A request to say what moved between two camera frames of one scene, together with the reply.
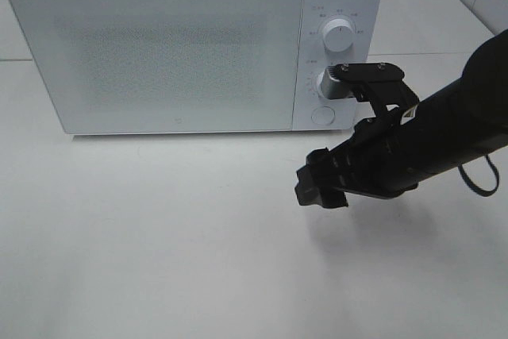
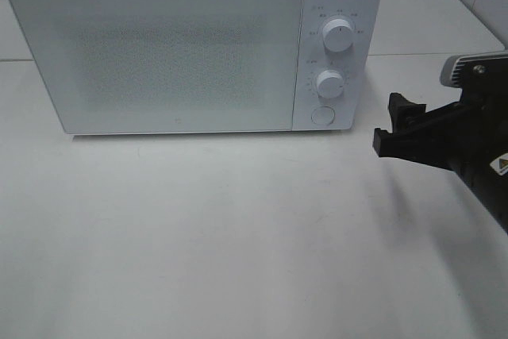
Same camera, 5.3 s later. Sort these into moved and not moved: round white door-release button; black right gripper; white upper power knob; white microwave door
Moved: black right gripper
Not moved: white microwave door; white upper power knob; round white door-release button
